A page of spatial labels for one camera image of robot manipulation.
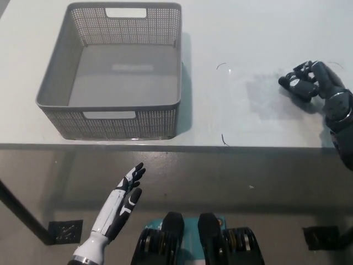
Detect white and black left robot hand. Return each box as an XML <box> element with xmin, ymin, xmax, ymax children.
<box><xmin>90</xmin><ymin>162</ymin><xmax>146</xmax><ymax>245</ymax></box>

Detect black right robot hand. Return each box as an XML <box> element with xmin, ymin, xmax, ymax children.
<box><xmin>277</xmin><ymin>60</ymin><xmax>348</xmax><ymax>102</ymax></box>

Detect black floor plate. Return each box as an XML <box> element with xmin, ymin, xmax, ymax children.
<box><xmin>302</xmin><ymin>225</ymin><xmax>340</xmax><ymax>251</ymax></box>
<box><xmin>47</xmin><ymin>219</ymin><xmax>84</xmax><ymax>245</ymax></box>

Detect grey perforated plastic basket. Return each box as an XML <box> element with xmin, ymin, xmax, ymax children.
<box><xmin>35</xmin><ymin>2</ymin><xmax>183</xmax><ymax>141</ymax></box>

